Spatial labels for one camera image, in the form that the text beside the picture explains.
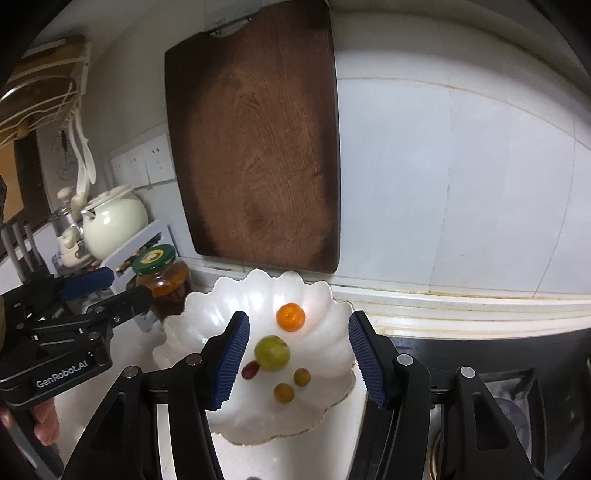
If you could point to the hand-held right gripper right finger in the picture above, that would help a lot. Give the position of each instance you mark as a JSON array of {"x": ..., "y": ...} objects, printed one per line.
[{"x": 369, "y": 364}]

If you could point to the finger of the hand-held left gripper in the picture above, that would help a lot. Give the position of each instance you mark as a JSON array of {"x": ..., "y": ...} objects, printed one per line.
[
  {"x": 129, "y": 302},
  {"x": 87, "y": 282}
]

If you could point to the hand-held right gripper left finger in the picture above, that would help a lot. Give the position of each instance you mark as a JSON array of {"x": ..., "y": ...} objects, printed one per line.
[{"x": 233, "y": 360}]

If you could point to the red grape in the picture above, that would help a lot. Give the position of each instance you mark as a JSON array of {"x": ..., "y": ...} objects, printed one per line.
[{"x": 251, "y": 369}]

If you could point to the green apple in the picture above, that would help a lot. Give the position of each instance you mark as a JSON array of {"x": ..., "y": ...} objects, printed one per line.
[{"x": 272, "y": 353}]

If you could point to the white scalloped bowl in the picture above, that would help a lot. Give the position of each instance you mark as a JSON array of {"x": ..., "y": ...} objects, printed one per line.
[{"x": 314, "y": 350}]

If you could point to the brown longan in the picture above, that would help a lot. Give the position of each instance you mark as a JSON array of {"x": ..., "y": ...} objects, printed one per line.
[
  {"x": 284, "y": 393},
  {"x": 301, "y": 376}
]

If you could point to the orange mandarin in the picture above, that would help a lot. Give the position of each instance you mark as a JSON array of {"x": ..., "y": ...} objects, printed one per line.
[{"x": 291, "y": 317}]

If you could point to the person's left hand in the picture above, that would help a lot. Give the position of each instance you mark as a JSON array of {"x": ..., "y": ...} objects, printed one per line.
[{"x": 46, "y": 424}]

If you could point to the white ceramic cup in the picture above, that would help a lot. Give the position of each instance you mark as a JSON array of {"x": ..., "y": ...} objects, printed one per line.
[{"x": 71, "y": 251}]

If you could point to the glass jar with green lid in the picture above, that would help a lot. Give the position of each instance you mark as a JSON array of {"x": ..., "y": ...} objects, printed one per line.
[{"x": 161, "y": 277}]

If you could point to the black knife block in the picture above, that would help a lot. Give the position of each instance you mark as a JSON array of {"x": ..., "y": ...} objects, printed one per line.
[{"x": 37, "y": 272}]

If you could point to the cream ceramic teapot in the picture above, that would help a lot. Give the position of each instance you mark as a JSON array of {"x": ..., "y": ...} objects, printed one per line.
[{"x": 115, "y": 226}]

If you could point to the glass lidded jar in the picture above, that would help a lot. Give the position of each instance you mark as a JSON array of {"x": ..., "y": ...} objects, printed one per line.
[{"x": 64, "y": 217}]

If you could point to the white hanging spoon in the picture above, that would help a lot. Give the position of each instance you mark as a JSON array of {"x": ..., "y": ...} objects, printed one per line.
[
  {"x": 82, "y": 184},
  {"x": 87, "y": 157}
]

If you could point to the black gas stove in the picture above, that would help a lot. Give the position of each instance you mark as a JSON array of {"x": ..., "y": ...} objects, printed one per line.
[{"x": 531, "y": 360}]

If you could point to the round wooden board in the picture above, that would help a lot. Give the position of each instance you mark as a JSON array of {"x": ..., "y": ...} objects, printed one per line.
[{"x": 37, "y": 83}]

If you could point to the brown wooden cutting board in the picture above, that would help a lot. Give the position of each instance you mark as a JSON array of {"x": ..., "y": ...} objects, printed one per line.
[{"x": 254, "y": 138}]

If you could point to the white frame rack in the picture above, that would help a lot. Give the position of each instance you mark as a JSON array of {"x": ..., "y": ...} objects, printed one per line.
[{"x": 152, "y": 235}]

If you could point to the white wall socket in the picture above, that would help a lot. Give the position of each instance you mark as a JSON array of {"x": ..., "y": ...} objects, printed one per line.
[
  {"x": 136, "y": 165},
  {"x": 118, "y": 170},
  {"x": 159, "y": 157}
]

